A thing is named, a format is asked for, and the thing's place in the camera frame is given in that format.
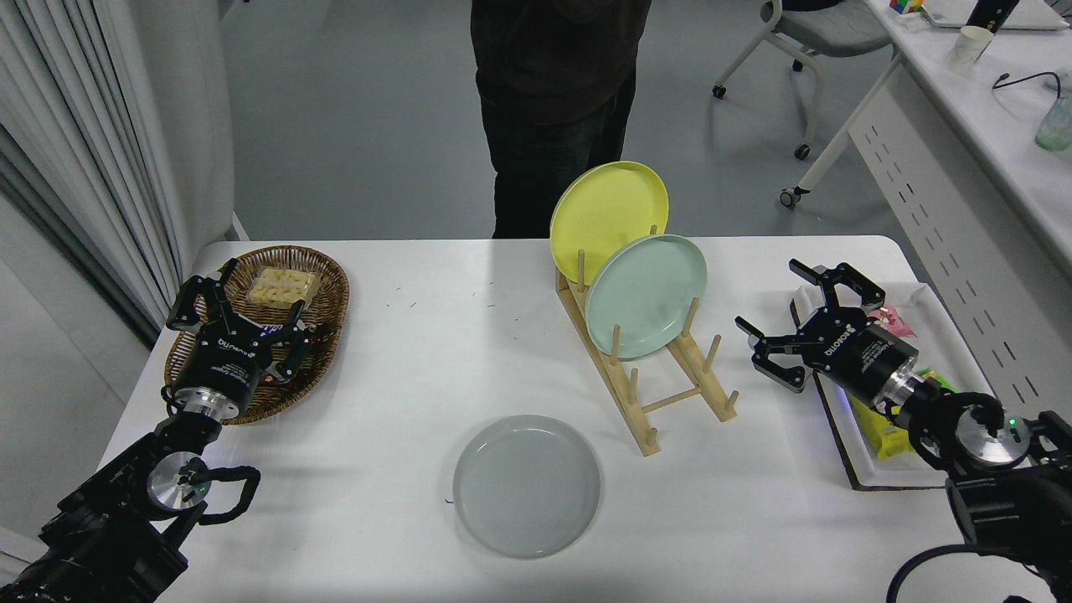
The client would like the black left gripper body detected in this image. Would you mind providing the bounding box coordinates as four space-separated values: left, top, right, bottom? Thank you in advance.
174 321 279 407

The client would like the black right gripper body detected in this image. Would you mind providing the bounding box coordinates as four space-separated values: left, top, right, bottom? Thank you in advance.
807 315 915 409

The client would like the grey plate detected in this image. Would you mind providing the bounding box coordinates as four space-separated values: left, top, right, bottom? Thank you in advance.
452 415 602 559

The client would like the mint green plate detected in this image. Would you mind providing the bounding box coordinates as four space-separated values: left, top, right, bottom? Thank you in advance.
585 234 709 360

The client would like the wooden plate rack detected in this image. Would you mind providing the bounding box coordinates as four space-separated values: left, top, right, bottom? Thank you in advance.
555 224 741 457

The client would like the yellow plate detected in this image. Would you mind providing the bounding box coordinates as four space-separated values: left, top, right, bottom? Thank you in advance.
549 161 670 286

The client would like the dark snack packet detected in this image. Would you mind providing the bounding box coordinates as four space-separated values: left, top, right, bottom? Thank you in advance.
239 314 332 388

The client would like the pink snack packet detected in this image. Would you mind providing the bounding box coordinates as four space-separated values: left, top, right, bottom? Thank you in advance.
871 306 918 340

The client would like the clear pack of yellow biscuits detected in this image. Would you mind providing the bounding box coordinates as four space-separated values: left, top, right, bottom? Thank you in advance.
248 265 322 309

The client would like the brown wicker basket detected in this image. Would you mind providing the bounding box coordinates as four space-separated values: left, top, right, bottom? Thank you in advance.
165 245 351 425

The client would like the white tray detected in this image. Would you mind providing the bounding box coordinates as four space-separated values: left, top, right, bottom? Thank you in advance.
791 282 997 492

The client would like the yellow snack packet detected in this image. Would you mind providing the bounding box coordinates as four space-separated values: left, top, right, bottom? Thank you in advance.
850 394 918 460

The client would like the pale curtain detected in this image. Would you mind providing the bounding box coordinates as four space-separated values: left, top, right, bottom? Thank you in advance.
0 0 237 348

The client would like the white desk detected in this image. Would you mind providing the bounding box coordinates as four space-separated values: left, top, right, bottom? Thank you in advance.
779 0 1072 503

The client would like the translucent green cup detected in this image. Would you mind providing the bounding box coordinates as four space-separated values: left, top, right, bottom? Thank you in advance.
1035 96 1072 153

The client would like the grey office chair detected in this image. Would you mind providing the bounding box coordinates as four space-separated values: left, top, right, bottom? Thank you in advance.
712 0 901 162

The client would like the white paper cup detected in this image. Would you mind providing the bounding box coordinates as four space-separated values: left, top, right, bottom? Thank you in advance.
951 25 996 68

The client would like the white laptop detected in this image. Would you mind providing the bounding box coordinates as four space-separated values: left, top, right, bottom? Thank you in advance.
921 0 1071 32

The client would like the person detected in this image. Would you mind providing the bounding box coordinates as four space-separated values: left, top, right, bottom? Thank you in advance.
471 0 652 240

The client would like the black cable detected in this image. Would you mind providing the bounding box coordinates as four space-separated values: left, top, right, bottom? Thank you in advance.
993 71 1064 100

